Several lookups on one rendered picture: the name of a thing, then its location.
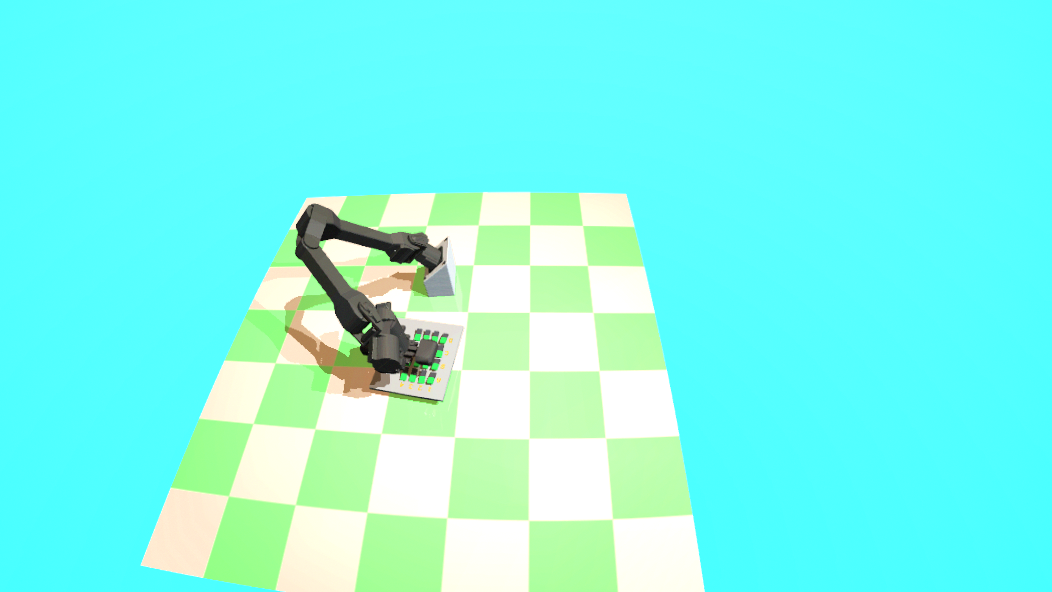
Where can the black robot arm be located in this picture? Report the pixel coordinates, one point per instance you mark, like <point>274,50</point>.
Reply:
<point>352,308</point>

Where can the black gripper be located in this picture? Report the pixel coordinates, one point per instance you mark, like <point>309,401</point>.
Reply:
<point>425,353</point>

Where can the grey switch panel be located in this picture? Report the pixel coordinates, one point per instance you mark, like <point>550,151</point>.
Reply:
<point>418,380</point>

